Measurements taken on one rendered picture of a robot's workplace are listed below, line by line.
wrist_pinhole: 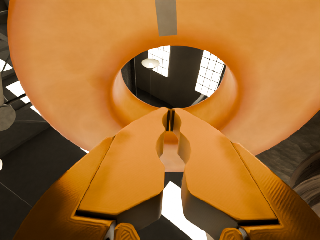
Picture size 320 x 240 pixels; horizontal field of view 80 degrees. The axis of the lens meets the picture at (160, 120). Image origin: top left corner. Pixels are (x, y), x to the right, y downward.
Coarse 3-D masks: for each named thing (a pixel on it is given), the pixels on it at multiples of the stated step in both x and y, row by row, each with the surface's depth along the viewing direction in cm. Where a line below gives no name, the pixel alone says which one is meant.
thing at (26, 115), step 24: (0, 48) 999; (144, 96) 1037; (24, 120) 761; (0, 144) 792; (24, 144) 798; (48, 144) 803; (72, 144) 809; (24, 168) 727; (48, 168) 732; (0, 192) 663; (24, 192) 667; (0, 216) 613; (24, 216) 617
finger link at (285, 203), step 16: (240, 144) 9; (256, 160) 8; (256, 176) 7; (272, 176) 7; (272, 192) 7; (288, 192) 7; (272, 208) 6; (288, 208) 6; (304, 208) 6; (256, 224) 6; (272, 224) 6; (288, 224) 6; (304, 224) 6
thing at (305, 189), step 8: (312, 168) 38; (304, 176) 39; (312, 176) 34; (296, 184) 38; (304, 184) 36; (312, 184) 35; (296, 192) 38; (304, 192) 37; (312, 192) 36; (304, 200) 38
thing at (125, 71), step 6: (0, 30) 910; (0, 36) 925; (6, 36) 875; (132, 60) 481; (126, 66) 483; (132, 66) 494; (126, 72) 475; (132, 72) 509; (126, 78) 489; (132, 78) 524; (126, 84) 505; (132, 84) 540; (132, 90) 556
